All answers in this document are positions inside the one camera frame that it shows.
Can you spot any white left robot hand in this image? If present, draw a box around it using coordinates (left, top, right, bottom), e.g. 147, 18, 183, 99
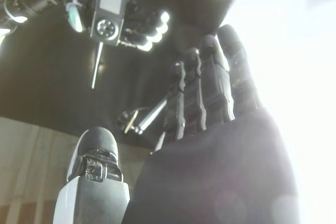
52, 24, 302, 224

